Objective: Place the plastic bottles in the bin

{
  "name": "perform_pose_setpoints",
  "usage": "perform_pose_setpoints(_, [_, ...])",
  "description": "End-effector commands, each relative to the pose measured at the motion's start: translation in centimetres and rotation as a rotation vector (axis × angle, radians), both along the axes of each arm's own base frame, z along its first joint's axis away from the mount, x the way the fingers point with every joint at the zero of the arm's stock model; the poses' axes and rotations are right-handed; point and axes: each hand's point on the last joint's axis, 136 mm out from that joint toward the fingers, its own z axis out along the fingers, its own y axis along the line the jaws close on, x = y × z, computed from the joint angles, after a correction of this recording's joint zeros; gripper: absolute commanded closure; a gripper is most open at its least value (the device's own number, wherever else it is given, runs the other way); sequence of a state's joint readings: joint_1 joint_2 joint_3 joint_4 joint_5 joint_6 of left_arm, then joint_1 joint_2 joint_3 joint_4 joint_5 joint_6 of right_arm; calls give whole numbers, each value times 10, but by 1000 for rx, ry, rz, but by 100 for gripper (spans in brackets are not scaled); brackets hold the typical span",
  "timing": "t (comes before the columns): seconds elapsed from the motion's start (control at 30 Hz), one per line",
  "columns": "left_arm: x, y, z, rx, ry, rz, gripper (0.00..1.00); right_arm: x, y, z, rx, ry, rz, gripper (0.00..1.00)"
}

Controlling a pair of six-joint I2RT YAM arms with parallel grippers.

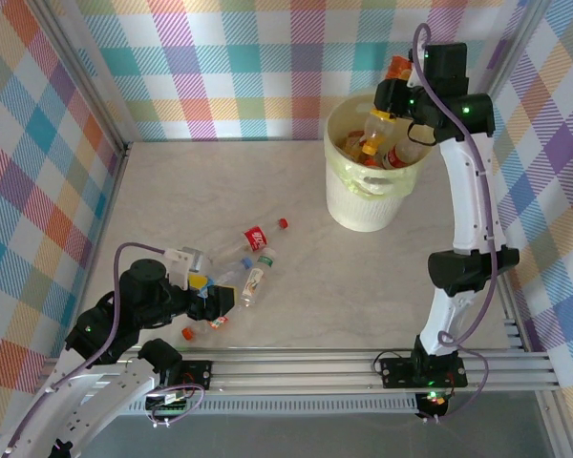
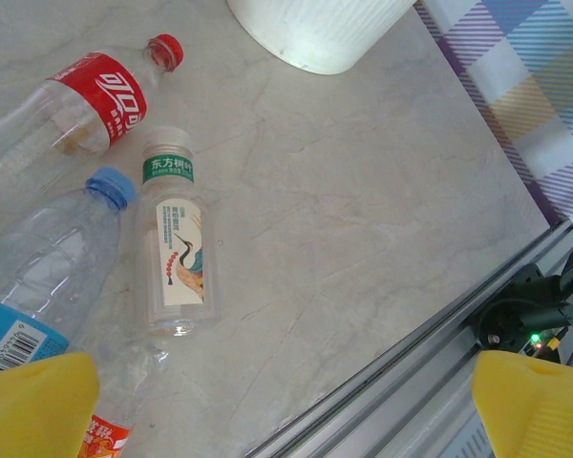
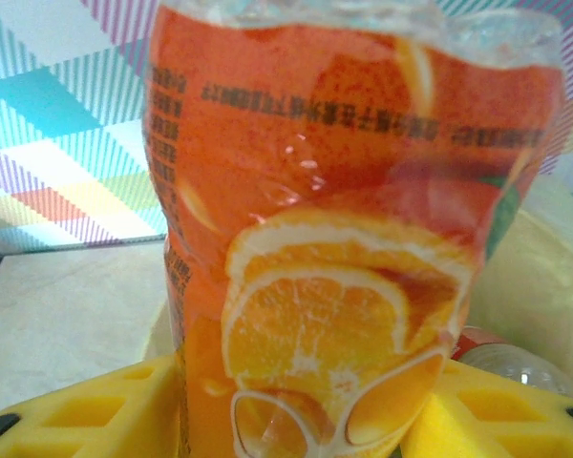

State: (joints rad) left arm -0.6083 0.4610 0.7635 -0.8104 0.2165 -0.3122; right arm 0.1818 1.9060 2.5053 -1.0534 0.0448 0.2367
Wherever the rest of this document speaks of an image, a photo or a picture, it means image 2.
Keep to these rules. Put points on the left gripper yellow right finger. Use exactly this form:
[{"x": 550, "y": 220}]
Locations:
[{"x": 535, "y": 415}]

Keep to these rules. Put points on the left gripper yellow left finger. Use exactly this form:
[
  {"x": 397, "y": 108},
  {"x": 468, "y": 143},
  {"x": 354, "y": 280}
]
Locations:
[{"x": 33, "y": 410}]

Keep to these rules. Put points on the red label cola bottle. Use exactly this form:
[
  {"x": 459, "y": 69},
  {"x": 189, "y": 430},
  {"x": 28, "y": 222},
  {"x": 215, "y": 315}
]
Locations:
[{"x": 105, "y": 100}]

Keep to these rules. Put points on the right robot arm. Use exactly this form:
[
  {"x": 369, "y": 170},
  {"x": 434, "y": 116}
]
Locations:
[{"x": 515, "y": 310}]

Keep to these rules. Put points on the white ribbed bin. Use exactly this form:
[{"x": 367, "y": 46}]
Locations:
[{"x": 315, "y": 33}]

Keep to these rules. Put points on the orange label plastic bottle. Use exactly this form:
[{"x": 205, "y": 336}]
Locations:
[{"x": 124, "y": 391}]

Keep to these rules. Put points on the blue cap clear bottle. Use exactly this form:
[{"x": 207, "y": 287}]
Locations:
[{"x": 52, "y": 248}]

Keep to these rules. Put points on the crane print label bottle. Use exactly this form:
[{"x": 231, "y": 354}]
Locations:
[{"x": 181, "y": 248}]

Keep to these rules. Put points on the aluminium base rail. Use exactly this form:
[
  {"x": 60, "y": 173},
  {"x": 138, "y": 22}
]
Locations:
[{"x": 410, "y": 372}]

